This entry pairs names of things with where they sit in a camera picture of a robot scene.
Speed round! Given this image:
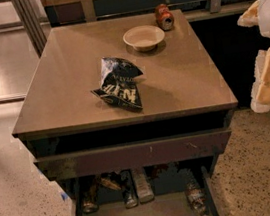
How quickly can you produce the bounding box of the silver can in drawer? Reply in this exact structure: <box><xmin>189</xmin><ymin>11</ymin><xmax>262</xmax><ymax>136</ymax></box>
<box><xmin>131</xmin><ymin>168</ymin><xmax>154</xmax><ymax>203</ymax></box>

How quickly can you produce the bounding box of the open middle drawer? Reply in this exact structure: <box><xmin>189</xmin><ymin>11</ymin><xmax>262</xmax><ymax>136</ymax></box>
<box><xmin>58</xmin><ymin>156</ymin><xmax>226</xmax><ymax>216</ymax></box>

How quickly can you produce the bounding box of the blue chip bag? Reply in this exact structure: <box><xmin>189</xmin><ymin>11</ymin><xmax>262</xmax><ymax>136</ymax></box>
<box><xmin>91</xmin><ymin>57</ymin><xmax>143</xmax><ymax>111</ymax></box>

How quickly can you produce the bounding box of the can in drawer left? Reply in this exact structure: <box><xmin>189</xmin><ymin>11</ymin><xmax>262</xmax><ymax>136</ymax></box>
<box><xmin>79</xmin><ymin>176</ymin><xmax>99</xmax><ymax>214</ymax></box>

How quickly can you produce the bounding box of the blue tape piece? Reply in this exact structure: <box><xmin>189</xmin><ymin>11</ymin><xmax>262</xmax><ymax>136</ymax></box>
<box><xmin>60</xmin><ymin>192</ymin><xmax>69</xmax><ymax>201</ymax></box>

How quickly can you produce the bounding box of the brown snack bag in drawer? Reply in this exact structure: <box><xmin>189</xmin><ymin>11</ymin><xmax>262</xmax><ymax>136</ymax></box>
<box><xmin>98</xmin><ymin>176</ymin><xmax>121</xmax><ymax>191</ymax></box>

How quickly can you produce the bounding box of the grey drawer cabinet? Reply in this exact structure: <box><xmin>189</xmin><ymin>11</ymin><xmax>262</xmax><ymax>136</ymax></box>
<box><xmin>13</xmin><ymin>13</ymin><xmax>237</xmax><ymax>216</ymax></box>

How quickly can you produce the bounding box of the red soda can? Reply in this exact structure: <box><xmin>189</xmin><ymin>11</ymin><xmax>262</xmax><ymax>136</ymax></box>
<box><xmin>154</xmin><ymin>4</ymin><xmax>175</xmax><ymax>31</ymax></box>

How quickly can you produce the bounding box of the dark can in drawer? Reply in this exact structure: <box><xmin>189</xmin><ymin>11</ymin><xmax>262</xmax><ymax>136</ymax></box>
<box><xmin>121</xmin><ymin>170</ymin><xmax>138</xmax><ymax>209</ymax></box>

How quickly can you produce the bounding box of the closed top drawer front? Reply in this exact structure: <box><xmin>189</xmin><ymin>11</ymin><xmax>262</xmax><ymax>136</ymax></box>
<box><xmin>35</xmin><ymin>129</ymin><xmax>231</xmax><ymax>181</ymax></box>

